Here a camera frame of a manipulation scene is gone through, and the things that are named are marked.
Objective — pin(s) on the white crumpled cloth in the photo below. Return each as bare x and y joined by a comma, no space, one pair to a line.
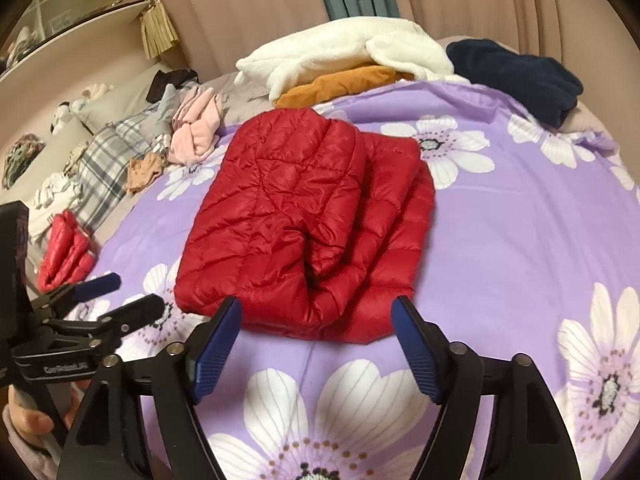
55,200

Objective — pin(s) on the person's left hand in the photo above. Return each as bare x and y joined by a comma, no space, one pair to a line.
30,417

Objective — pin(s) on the grey garment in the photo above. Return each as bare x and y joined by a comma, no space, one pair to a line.
167,105

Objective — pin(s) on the navy blue garment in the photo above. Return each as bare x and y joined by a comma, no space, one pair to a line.
510,75

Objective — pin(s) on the purple floral bedsheet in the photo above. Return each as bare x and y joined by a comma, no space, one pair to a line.
500,240

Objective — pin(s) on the mustard orange garment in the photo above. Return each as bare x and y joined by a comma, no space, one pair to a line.
340,85

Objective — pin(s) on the beige pillow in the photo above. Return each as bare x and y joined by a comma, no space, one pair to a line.
120,100

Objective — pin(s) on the black and white plush toy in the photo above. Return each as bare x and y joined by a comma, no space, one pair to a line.
65,117

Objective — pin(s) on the pink curtain panel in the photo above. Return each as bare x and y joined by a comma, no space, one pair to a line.
240,5
500,0

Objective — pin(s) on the tan garment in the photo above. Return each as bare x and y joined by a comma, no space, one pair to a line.
145,170

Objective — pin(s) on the grey plaid shirt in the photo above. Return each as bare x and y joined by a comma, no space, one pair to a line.
105,160

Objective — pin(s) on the small folded red puffer jacket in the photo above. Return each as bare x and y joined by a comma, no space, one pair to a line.
65,255

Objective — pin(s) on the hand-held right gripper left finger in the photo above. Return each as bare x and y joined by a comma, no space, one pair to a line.
217,350

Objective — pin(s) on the multicoloured cloth bundle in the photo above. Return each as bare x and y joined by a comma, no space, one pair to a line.
22,160

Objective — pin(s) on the large red puffer jacket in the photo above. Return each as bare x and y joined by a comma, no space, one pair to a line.
280,210

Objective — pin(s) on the pink garment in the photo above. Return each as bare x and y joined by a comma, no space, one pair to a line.
195,135

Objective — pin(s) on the white fleece garment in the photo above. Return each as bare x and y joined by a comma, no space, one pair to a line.
320,45

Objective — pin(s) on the black garment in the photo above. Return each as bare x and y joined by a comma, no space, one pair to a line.
175,80

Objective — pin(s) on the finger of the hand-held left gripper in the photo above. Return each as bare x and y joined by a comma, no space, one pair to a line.
140,310
100,282

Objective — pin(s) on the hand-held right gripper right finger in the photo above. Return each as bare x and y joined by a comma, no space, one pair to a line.
417,355

